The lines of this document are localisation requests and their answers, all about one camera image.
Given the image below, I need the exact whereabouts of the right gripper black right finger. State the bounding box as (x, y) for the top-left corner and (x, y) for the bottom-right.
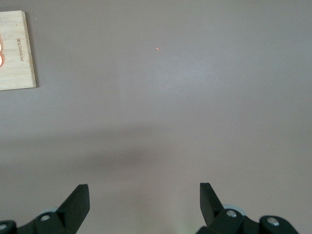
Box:
(196, 182), (299, 234)

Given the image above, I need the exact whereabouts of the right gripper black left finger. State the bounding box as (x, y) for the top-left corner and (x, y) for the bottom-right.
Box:
(0, 184), (90, 234)

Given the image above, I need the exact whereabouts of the wooden cutting board metal handle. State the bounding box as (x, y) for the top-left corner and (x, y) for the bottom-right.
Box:
(0, 10), (37, 91)

